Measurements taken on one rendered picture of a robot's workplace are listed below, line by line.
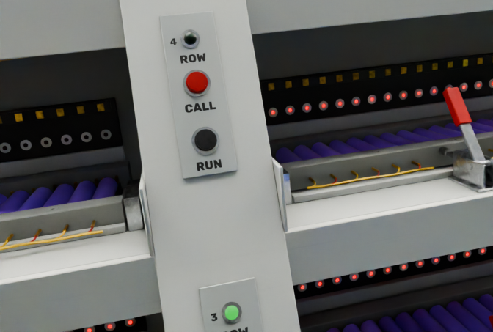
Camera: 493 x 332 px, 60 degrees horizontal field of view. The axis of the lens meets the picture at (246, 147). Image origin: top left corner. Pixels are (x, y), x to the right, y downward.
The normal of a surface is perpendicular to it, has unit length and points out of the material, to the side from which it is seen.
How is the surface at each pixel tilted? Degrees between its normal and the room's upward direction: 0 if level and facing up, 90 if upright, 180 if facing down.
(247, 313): 90
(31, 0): 110
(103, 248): 19
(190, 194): 90
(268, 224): 90
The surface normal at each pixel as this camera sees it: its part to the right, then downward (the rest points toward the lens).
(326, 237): 0.19, 0.22
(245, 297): 0.14, -0.11
